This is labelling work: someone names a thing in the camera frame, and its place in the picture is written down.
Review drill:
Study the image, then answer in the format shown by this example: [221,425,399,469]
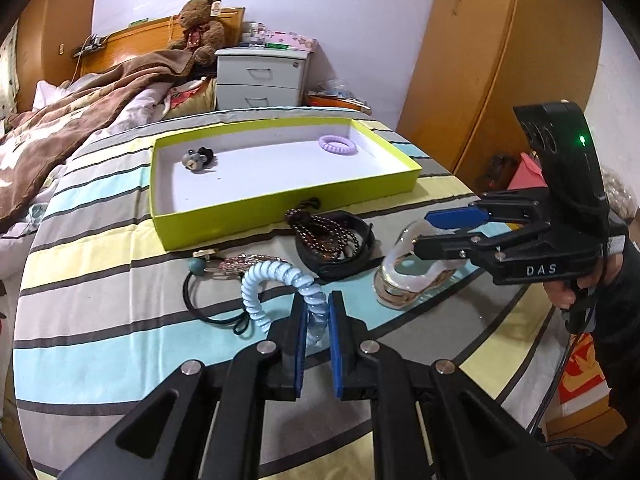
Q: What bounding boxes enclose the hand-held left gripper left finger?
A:
[57,291,308,480]

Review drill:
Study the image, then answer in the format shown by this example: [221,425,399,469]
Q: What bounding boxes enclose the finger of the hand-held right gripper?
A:
[424,191,549,232]
[411,215,556,267]

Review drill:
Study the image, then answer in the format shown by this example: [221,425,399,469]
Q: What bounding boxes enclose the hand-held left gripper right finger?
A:
[327,291,576,480]

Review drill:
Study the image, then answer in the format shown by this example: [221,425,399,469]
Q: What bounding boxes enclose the clear pink hair claw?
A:
[374,219,471,311]

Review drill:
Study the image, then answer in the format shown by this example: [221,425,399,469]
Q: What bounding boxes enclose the light blue spiral hair tie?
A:
[241,259,331,348]

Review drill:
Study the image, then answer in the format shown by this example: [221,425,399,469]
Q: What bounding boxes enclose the black wristband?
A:
[295,211,377,282]

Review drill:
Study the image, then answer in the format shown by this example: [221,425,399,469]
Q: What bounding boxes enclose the pink rhinestone hair clip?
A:
[207,254,288,277]

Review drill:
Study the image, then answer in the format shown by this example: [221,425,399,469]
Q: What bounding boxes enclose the brown beaded bracelet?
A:
[285,199,363,261]

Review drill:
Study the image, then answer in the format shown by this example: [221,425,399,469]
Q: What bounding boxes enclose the black hair tie teal bead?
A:
[181,249,275,339]

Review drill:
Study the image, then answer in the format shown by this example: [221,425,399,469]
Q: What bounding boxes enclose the yellow-green shallow box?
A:
[150,119,423,252]

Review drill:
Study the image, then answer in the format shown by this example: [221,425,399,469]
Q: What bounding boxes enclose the purple spiral hair tie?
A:
[318,134,357,157]

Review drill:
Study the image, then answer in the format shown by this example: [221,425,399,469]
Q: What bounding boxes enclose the grey bear hair clip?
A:
[182,146,216,172]

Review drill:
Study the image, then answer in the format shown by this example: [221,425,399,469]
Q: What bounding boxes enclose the person's right hand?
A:
[542,280,577,312]

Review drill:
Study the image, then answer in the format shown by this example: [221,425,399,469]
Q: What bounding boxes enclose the pink bucket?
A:
[510,152,547,191]

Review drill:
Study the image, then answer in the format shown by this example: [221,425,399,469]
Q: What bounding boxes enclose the large wooden wardrobe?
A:
[397,0,603,191]

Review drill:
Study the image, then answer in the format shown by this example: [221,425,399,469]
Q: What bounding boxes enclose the orange storage box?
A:
[306,91,373,116]

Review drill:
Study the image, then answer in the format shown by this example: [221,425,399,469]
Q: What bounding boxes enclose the white nightstand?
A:
[215,46,313,111]

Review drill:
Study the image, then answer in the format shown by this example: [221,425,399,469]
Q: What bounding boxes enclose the pink floral box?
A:
[265,30,319,52]

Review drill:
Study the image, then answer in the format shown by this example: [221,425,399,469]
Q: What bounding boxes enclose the red yellow pillow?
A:
[167,80,217,113]

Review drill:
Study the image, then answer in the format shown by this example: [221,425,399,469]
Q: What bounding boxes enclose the small bottles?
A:
[242,22,267,47]

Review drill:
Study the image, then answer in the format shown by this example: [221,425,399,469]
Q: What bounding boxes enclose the brown blanket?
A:
[0,50,196,233]

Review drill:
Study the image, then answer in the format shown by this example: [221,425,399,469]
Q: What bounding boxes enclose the brown teddy bear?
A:
[167,0,227,67]

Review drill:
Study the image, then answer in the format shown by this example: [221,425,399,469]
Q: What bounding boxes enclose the wooden headboard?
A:
[72,7,246,81]

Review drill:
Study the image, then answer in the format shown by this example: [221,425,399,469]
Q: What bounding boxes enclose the power strip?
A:
[72,34,108,58]

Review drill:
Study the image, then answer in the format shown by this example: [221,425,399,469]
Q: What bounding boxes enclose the patterned curtain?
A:
[0,25,21,116]

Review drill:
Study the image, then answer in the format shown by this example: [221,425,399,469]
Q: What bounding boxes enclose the narrow wooden wardrobe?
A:
[17,0,103,111]

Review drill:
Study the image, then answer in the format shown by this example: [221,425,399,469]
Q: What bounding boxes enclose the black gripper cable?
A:
[530,330,597,436]

